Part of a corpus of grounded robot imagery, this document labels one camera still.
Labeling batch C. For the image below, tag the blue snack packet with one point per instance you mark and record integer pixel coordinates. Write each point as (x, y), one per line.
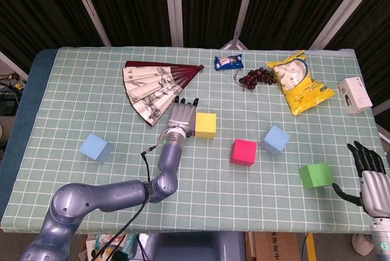
(228, 62)

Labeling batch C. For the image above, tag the light blue foam cube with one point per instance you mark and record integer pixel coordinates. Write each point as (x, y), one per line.
(275, 140)
(93, 148)

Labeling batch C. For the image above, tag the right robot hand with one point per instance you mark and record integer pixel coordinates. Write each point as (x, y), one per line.
(375, 191)

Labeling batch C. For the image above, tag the green checked tablecloth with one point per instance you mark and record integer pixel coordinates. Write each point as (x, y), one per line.
(213, 188)

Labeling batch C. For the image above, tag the yellow snack bag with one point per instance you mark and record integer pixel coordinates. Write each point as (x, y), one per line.
(297, 84)

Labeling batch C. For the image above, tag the brown cardboard box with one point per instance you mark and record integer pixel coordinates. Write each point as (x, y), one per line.
(274, 247)

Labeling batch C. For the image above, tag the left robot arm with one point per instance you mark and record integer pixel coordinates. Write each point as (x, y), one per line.
(169, 163)

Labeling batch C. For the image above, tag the beige round object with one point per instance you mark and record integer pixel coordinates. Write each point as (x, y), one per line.
(362, 244)

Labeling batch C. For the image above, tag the dark red grape bunch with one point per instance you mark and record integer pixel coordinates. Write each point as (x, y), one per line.
(253, 78)

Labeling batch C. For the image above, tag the yellow strip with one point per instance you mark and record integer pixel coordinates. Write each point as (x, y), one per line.
(310, 247)

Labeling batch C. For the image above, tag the white cardboard box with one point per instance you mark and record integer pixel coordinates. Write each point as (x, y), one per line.
(355, 96)

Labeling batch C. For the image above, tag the white frame post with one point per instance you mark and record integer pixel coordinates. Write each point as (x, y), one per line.
(88, 5)
(173, 5)
(243, 5)
(12, 64)
(341, 11)

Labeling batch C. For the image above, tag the yellow foam cube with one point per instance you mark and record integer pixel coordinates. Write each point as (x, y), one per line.
(205, 125)

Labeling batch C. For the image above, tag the green foam cube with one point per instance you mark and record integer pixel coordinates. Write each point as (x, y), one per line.
(315, 175)

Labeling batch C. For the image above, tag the dark pleated curtain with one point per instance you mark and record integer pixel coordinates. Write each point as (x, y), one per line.
(134, 5)

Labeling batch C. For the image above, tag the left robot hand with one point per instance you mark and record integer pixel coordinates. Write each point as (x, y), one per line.
(181, 116)

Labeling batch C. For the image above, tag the painted paper folding fan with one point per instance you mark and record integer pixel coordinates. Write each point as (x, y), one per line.
(149, 90)

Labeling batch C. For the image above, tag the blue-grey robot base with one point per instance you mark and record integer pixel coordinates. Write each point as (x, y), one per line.
(195, 247)

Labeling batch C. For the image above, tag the printed plastic packages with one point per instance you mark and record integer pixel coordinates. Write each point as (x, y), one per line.
(106, 242)

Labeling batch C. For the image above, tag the magenta foam cube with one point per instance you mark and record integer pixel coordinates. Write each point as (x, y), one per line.
(243, 152)

